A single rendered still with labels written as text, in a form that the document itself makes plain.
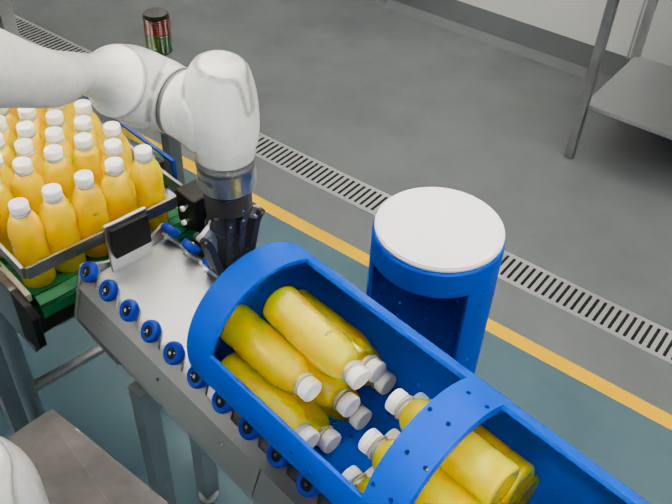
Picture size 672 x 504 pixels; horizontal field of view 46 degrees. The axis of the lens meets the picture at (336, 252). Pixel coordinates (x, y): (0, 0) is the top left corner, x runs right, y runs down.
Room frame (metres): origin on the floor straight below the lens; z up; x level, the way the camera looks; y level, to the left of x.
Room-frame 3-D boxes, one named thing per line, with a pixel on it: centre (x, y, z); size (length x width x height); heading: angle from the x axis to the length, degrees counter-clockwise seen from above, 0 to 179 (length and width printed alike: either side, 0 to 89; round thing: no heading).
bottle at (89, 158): (1.45, 0.58, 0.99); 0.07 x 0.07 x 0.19
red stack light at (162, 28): (1.77, 0.46, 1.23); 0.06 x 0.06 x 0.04
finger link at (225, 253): (0.95, 0.18, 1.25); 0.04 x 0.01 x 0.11; 46
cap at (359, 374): (0.78, -0.04, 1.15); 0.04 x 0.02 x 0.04; 133
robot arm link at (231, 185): (0.96, 0.17, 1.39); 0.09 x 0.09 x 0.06
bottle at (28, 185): (1.35, 0.68, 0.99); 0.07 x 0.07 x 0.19
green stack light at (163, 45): (1.77, 0.46, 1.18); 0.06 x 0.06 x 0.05
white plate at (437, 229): (1.29, -0.22, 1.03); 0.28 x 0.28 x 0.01
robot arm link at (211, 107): (0.96, 0.18, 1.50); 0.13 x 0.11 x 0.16; 60
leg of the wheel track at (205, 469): (1.25, 0.34, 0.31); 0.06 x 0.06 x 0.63; 46
